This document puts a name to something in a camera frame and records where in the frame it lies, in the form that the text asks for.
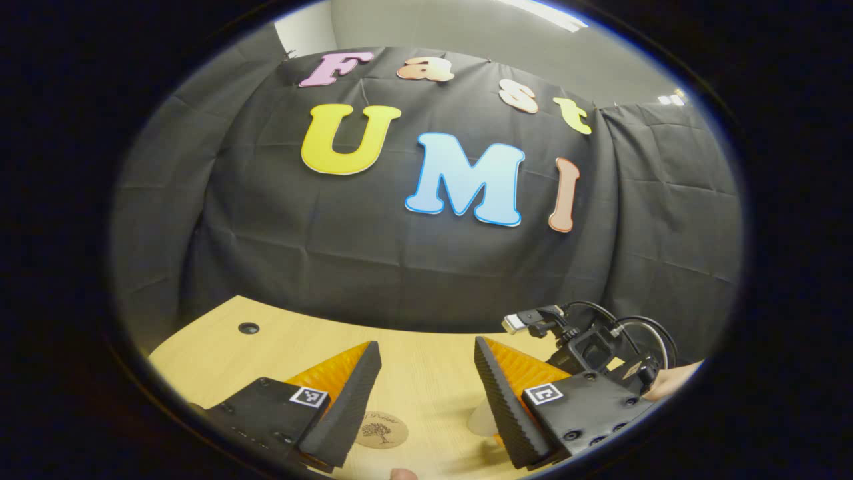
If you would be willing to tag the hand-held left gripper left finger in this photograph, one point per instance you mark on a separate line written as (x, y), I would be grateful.
(346, 406)

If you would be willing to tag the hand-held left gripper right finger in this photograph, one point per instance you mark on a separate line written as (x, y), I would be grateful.
(503, 406)

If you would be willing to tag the round cork coaster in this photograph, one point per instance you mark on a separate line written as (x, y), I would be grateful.
(381, 430)

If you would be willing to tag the light wooden desktop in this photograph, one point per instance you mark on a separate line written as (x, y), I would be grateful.
(413, 373)

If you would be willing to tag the black backdrop cloth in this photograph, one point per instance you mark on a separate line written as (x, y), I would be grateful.
(400, 253)

